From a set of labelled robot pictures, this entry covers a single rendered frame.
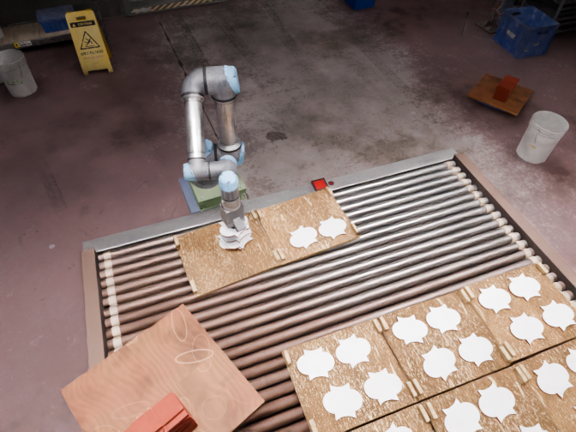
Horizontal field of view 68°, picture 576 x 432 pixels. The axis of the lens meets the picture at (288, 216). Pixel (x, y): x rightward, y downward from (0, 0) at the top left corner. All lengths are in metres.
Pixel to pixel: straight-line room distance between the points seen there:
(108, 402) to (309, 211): 1.20
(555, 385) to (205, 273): 1.46
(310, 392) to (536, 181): 3.06
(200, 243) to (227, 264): 0.18
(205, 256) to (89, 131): 2.67
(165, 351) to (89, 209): 2.18
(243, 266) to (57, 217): 2.10
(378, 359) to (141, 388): 0.88
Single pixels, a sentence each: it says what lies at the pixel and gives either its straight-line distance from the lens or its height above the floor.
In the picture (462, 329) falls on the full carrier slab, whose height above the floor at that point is 0.94.
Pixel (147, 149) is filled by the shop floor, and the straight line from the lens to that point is 4.08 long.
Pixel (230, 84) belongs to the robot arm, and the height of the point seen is 1.55.
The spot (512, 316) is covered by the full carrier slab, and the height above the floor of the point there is 0.94.
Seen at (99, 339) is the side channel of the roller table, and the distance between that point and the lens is 1.91.
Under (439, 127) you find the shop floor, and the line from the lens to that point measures 4.44.
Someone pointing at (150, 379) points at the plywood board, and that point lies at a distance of 1.68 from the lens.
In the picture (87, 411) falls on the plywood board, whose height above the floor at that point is 1.04.
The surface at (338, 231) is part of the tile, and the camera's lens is 2.08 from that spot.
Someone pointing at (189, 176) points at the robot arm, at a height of 1.33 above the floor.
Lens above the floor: 2.57
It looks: 50 degrees down
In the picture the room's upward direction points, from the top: 2 degrees clockwise
